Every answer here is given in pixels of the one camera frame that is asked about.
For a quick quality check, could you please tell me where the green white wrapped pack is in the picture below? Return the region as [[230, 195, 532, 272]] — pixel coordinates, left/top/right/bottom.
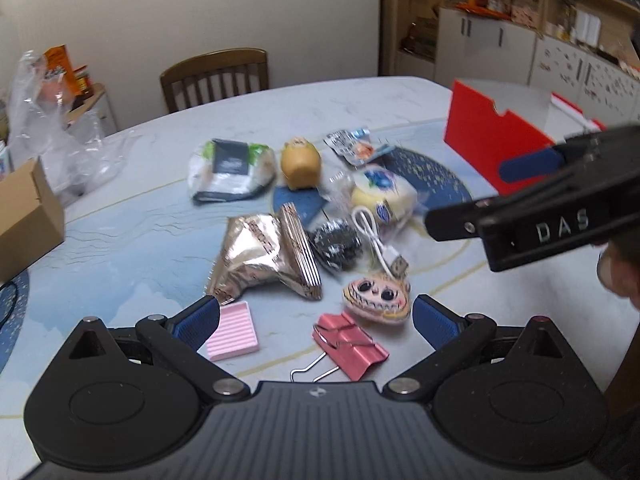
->
[[186, 139, 276, 204]]

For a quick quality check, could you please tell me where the white side cabinet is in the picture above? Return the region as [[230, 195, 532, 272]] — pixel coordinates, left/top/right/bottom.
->
[[66, 82, 118, 136]]

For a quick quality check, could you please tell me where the pink binder clip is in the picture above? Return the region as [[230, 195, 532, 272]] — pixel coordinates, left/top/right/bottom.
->
[[288, 313, 390, 382]]

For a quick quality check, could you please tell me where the blue printed table mat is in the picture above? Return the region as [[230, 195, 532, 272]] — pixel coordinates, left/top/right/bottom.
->
[[1, 122, 495, 413]]

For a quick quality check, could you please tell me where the white usb cable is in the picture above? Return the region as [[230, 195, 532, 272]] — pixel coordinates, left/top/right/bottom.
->
[[350, 206, 410, 276]]

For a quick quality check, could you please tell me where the white shoe cabinet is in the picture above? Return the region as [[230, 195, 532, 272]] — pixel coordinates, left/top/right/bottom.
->
[[434, 8, 538, 88]]

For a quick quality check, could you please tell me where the red white cardboard box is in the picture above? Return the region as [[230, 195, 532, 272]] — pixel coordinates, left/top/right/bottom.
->
[[444, 79, 605, 195]]

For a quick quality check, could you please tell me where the orange snack box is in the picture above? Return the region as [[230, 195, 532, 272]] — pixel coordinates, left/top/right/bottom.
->
[[44, 44, 82, 96]]

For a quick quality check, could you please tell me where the yellow lucky cat toy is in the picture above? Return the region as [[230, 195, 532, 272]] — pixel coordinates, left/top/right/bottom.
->
[[281, 138, 321, 191]]

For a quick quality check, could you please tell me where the yellow bun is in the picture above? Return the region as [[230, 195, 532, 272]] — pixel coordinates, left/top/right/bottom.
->
[[321, 165, 418, 224]]

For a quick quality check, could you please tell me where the clear plastic bag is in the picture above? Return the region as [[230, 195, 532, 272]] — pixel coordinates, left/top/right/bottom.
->
[[8, 51, 130, 206]]

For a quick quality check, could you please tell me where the brown cardboard box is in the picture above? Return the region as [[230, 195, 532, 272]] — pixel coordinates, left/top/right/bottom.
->
[[0, 158, 65, 284]]

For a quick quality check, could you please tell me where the grinning face keychain charm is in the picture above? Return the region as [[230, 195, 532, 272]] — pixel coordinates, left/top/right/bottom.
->
[[343, 273, 411, 325]]

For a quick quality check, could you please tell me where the gold foil snack bag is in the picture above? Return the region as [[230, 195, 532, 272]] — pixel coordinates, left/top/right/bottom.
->
[[205, 203, 322, 306]]

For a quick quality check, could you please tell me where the wooden dining chair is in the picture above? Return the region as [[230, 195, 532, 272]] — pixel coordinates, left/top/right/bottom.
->
[[160, 48, 270, 114]]

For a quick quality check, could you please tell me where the wooden wall shelving unit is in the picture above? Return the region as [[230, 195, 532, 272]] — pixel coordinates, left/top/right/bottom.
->
[[381, 0, 639, 125]]

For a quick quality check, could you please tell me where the white blue snack packet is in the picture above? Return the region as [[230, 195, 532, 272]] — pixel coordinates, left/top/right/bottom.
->
[[323, 128, 395, 168]]

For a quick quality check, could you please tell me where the black glitter scrunchie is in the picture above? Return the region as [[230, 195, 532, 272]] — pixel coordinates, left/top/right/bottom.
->
[[306, 219, 362, 272]]

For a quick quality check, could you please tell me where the person's right hand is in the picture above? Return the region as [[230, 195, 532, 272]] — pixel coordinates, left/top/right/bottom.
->
[[597, 242, 640, 310]]

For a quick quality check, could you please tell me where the pink sticky note pad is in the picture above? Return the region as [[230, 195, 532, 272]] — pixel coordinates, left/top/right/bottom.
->
[[204, 301, 259, 362]]

